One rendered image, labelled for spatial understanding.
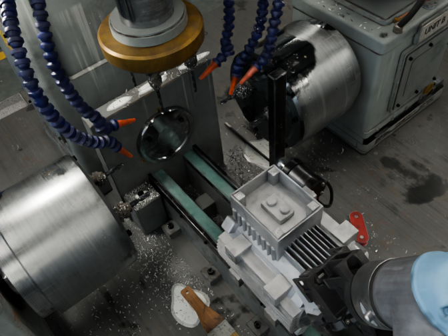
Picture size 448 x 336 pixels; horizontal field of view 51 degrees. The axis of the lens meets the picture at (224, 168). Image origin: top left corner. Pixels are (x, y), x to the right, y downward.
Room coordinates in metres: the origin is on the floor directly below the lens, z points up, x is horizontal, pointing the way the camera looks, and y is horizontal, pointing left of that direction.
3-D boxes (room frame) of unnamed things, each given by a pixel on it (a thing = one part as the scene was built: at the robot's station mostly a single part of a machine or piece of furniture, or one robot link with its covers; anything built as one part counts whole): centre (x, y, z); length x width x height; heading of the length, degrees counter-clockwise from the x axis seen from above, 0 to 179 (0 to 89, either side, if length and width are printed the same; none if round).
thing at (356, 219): (0.56, -0.29, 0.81); 0.09 x 0.03 x 0.02; 177
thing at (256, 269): (0.41, -0.10, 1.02); 0.20 x 0.19 x 0.19; 32
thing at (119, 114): (0.80, 0.15, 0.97); 0.30 x 0.11 x 0.34; 123
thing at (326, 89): (0.84, -0.21, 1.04); 0.41 x 0.25 x 0.25; 123
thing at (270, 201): (0.44, -0.08, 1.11); 0.12 x 0.11 x 0.07; 32
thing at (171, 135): (0.74, 0.12, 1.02); 0.15 x 0.02 x 0.15; 123
